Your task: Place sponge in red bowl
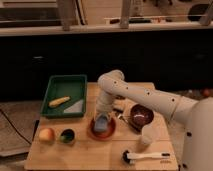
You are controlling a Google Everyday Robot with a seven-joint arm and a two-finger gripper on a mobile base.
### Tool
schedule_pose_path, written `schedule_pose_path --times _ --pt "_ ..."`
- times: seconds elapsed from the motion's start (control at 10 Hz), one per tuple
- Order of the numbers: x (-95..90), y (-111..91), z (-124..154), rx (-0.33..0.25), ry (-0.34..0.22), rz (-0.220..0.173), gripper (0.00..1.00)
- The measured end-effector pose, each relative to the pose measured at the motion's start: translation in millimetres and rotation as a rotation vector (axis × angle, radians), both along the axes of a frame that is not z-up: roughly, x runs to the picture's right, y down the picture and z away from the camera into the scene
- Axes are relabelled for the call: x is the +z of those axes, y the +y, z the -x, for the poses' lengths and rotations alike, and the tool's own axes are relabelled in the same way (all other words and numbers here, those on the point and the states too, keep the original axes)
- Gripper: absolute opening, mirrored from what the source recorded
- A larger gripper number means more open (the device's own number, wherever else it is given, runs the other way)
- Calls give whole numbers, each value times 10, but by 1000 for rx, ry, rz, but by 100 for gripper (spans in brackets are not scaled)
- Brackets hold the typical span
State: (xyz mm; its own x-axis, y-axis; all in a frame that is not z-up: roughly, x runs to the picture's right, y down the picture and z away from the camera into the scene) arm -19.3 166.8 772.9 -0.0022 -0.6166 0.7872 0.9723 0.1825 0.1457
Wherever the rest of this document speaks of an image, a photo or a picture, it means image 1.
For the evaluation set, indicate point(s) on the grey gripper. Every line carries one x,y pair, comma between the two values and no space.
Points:
103,117

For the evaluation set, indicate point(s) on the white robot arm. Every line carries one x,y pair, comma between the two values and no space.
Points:
196,116

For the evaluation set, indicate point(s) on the dark red bowl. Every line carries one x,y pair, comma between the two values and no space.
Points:
140,115

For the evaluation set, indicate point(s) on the red plate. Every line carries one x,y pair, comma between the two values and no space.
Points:
101,136

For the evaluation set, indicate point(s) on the grey cloth in tray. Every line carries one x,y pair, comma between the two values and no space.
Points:
75,108

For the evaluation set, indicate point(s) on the green black small cup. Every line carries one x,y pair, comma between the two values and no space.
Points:
67,136

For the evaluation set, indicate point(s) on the green plastic tray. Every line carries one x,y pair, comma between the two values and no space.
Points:
74,86

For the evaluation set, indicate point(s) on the white translucent cup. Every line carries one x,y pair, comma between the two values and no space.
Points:
148,135

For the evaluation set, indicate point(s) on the white dish brush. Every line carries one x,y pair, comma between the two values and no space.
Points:
129,157

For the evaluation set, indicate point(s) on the yellow corn cob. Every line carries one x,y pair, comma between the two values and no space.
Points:
58,101

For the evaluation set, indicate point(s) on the peach apple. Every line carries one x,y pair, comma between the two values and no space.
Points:
47,135

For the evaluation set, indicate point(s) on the wooden shelf rail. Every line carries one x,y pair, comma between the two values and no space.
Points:
106,28

